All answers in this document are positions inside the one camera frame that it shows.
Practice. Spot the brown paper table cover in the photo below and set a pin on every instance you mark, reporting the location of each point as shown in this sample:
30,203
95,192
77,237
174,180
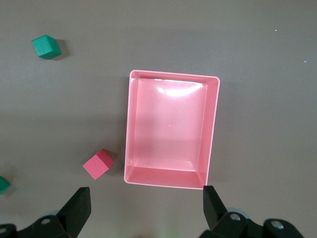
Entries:
247,124

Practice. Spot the pink plastic bin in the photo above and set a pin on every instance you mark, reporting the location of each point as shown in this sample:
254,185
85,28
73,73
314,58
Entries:
171,136

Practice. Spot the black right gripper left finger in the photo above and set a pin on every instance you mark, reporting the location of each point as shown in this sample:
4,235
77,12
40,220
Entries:
71,215

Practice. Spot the green cube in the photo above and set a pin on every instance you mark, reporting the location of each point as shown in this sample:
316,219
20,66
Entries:
3,186
45,47

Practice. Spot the red cube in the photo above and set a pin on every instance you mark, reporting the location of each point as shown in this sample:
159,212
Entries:
95,166

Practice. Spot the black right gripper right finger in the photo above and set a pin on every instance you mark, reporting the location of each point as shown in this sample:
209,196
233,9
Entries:
219,220

